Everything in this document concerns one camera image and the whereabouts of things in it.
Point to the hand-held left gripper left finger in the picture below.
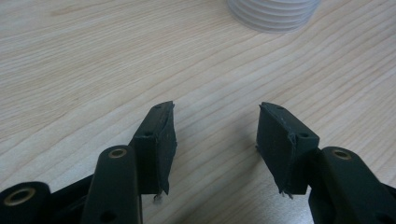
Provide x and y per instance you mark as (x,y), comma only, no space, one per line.
(154,146)

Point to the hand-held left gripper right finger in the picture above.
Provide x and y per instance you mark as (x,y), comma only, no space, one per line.
(280,146)

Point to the stack of clear plastic cups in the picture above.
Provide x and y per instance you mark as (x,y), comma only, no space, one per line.
(274,15)

